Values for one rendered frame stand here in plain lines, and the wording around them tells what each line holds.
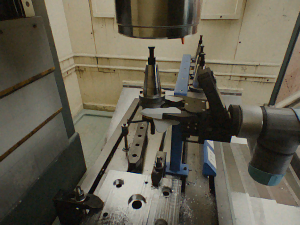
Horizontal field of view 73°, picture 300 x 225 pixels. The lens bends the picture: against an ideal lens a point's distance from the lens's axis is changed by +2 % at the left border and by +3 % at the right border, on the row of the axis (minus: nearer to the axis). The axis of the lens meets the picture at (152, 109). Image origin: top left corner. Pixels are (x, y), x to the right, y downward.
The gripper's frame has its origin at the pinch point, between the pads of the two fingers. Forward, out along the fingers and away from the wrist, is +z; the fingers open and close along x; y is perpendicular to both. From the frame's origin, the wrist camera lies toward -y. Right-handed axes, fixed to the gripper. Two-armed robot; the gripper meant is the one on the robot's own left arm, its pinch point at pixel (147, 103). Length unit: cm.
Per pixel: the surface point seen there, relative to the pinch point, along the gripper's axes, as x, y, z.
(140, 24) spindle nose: -7.9, -18.0, -0.5
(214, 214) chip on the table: 0.1, 36.0, -20.5
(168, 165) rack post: 15.7, 34.4, -4.6
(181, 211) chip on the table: -1.1, 35.7, -10.9
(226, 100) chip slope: 95, 42, -37
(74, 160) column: 26, 50, 43
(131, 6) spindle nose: -7.5, -20.5, 0.9
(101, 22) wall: 101, -6, 54
